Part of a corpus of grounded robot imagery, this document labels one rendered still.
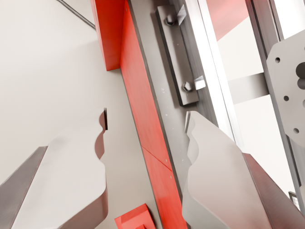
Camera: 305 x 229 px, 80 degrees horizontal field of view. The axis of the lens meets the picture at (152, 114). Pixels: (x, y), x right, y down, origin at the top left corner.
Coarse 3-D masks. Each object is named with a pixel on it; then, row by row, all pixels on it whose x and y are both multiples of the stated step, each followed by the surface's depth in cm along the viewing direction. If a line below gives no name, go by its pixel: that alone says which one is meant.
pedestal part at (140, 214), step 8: (136, 208) 137; (144, 208) 132; (120, 216) 135; (128, 216) 130; (136, 216) 126; (144, 216) 127; (120, 224) 134; (128, 224) 125; (136, 224) 126; (144, 224) 127; (152, 224) 128
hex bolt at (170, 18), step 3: (168, 15) 53; (171, 15) 53; (174, 15) 53; (168, 18) 52; (171, 18) 53; (174, 18) 53; (168, 21) 53; (171, 21) 53; (174, 21) 53; (168, 24) 54; (171, 24) 54
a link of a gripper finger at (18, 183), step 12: (36, 156) 8; (24, 168) 7; (36, 168) 7; (12, 180) 7; (24, 180) 7; (0, 192) 6; (12, 192) 6; (24, 192) 6; (0, 204) 6; (12, 204) 6; (0, 216) 6; (12, 216) 6; (0, 228) 5
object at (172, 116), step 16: (128, 0) 57; (144, 0) 56; (160, 0) 57; (144, 16) 56; (144, 32) 56; (160, 32) 57; (144, 48) 55; (160, 48) 56; (144, 64) 59; (160, 64) 56; (160, 80) 56; (160, 96) 56; (176, 96) 57; (160, 112) 55; (176, 112) 56; (176, 128) 56; (176, 144) 56; (176, 160) 56; (176, 176) 56
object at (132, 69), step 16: (128, 16) 63; (128, 32) 70; (128, 48) 79; (128, 64) 91; (128, 80) 107; (144, 80) 65; (128, 96) 129; (144, 96) 73; (144, 112) 82; (144, 128) 95; (160, 128) 60; (144, 144) 112; (160, 144) 67; (144, 160) 140; (160, 160) 75; (160, 176) 85; (160, 192) 99; (176, 192) 62; (160, 208) 117; (176, 208) 69; (176, 224) 78
